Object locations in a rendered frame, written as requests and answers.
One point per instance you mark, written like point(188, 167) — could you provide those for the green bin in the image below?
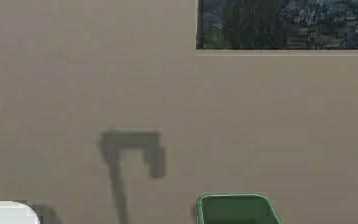
point(237, 210)

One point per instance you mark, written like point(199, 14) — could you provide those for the window with outdoor view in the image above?
point(283, 23)

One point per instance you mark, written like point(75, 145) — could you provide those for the white rounded object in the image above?
point(8, 213)

